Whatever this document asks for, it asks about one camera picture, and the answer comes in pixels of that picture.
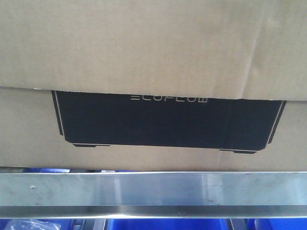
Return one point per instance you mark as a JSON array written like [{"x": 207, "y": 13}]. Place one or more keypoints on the brown EcoFlow cardboard box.
[{"x": 154, "y": 85}]

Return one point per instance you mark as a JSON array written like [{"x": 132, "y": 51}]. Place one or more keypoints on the stainless steel shelf rack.
[{"x": 153, "y": 195}]

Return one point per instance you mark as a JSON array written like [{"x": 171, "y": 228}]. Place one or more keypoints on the blue plastic bin far right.
[{"x": 276, "y": 224}]

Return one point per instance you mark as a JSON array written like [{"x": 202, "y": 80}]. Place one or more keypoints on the clear plastic bag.
[{"x": 31, "y": 224}]

